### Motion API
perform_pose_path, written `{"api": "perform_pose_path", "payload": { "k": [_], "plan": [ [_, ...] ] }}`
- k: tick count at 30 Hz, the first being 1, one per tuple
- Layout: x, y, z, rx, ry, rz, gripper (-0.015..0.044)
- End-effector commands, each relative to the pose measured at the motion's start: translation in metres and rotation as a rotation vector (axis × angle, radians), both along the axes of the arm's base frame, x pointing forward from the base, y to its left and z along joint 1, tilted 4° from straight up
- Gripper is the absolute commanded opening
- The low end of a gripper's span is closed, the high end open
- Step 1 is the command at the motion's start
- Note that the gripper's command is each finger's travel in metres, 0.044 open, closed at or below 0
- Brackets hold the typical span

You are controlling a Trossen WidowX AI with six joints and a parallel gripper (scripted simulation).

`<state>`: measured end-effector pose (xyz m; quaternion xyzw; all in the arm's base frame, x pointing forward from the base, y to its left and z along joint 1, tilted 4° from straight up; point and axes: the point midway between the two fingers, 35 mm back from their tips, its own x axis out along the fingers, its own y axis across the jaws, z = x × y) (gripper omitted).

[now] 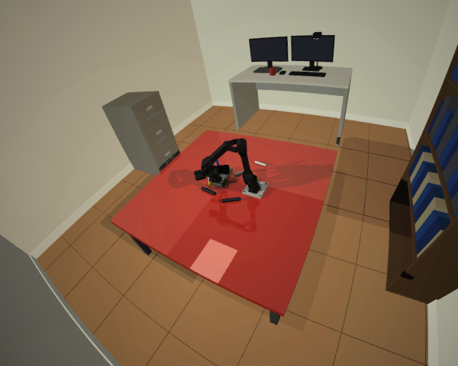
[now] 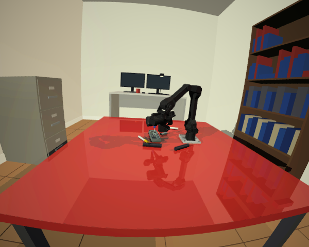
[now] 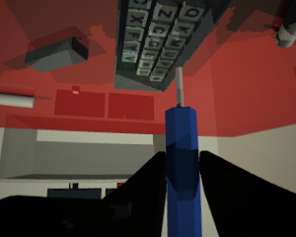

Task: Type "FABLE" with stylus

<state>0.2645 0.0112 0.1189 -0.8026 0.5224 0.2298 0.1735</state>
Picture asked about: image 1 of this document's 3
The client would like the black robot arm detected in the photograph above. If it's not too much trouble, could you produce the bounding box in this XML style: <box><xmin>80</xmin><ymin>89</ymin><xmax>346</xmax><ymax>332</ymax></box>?
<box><xmin>194</xmin><ymin>139</ymin><xmax>261</xmax><ymax>194</ymax></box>

